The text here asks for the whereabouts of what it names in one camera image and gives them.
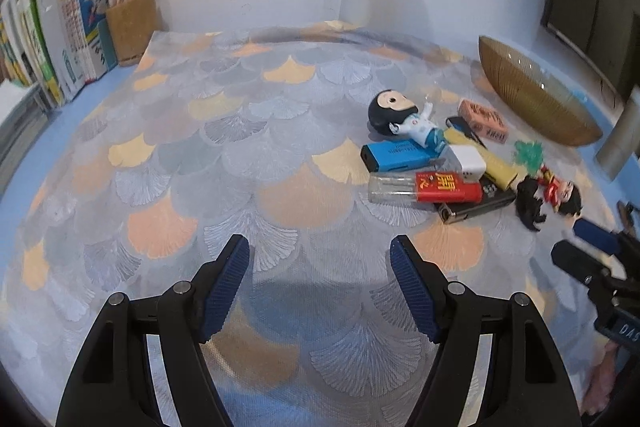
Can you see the silver monitor stand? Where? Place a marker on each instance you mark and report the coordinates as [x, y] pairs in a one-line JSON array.
[[620, 142]]

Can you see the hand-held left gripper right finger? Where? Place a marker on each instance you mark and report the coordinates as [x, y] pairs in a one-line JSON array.
[[412, 287]]

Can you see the yellow lighter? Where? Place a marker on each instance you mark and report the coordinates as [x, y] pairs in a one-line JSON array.
[[495, 167]]

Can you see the black-haired figurine in blue outfit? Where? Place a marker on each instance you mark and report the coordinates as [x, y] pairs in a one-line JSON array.
[[392, 111]]

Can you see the white lighter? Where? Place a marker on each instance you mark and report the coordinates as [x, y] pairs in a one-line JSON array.
[[465, 161]]

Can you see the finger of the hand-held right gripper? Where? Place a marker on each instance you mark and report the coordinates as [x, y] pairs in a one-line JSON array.
[[575, 259], [595, 234]]

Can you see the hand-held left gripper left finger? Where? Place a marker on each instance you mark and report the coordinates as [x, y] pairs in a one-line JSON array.
[[227, 287]]

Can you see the small brown object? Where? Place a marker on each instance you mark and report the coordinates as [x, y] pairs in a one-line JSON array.
[[627, 213]]

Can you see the red and clear lighter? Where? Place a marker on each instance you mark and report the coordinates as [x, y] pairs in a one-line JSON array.
[[440, 188]]

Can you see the gold ribbed glass bowl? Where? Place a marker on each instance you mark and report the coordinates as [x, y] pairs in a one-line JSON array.
[[535, 99]]

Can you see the row of upright books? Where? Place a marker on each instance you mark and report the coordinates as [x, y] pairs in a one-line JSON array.
[[25, 42]]

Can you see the blue book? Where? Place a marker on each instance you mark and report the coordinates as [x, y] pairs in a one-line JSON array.
[[95, 2]]

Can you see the fan-patterned table mat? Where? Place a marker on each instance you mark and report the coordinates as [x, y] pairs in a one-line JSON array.
[[200, 167]]

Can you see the blue lighter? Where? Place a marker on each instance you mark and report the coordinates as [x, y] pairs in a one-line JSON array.
[[397, 155]]

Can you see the black lighter with metal top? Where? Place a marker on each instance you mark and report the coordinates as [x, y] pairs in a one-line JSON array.
[[472, 208]]

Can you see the person's right hand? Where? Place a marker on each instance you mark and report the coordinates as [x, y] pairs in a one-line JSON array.
[[602, 379]]

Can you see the brown pen holder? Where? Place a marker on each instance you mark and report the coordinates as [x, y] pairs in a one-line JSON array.
[[132, 29]]

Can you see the red and black figurine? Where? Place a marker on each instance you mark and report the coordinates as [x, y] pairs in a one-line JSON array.
[[565, 197]]

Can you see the pink rectangular box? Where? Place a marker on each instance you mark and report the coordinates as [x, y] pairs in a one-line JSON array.
[[484, 119]]

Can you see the grey stack of papers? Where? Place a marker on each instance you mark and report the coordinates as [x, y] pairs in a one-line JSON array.
[[17, 117]]

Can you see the green clover toy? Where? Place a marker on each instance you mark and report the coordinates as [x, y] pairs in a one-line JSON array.
[[529, 153]]

